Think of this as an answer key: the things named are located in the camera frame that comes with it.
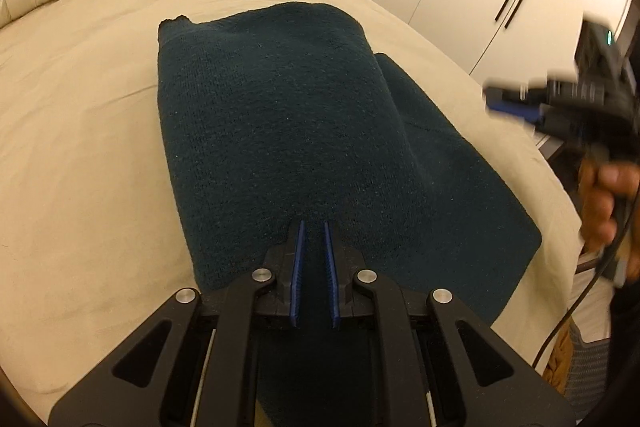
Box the orange cloth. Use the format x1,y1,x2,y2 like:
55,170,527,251
541,322,576,397

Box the bed with beige sheet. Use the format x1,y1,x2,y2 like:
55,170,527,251
0,0,587,413

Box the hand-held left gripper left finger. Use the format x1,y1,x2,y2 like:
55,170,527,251
48,221,307,427

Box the black cable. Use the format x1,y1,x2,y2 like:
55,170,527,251
530,202,640,370

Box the dark teal towel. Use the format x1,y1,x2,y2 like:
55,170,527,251
157,2,544,427

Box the person's right hand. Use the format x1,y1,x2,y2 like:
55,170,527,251
576,158,635,259

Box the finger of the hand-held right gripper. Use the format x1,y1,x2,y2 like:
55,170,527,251
481,83,552,128

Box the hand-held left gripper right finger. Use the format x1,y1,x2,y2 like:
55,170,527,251
324,221,578,427

